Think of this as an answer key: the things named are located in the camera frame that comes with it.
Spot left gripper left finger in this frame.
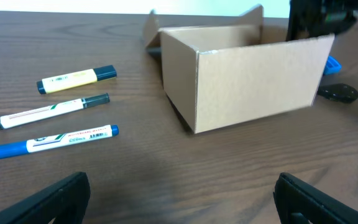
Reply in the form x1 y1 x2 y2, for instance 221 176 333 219
0 172 91 224

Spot yellow highlighter marker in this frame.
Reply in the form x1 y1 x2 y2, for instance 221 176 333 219
37 65 117 95

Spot black tape dispenser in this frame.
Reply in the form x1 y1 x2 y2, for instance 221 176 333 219
317 83 358 103

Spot blue plastic holder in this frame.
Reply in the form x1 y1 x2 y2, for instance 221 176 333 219
323 56 342 75

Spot cardboard box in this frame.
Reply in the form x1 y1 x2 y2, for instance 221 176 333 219
143 4 334 133

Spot black cap whiteboard marker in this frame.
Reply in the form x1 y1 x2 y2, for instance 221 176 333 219
0 93 110 130

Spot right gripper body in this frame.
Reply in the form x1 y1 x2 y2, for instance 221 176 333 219
286 0 358 41

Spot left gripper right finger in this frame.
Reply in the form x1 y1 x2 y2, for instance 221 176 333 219
273 172 358 224

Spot blue whiteboard marker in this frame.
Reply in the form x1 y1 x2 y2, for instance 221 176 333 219
0 124 119 159

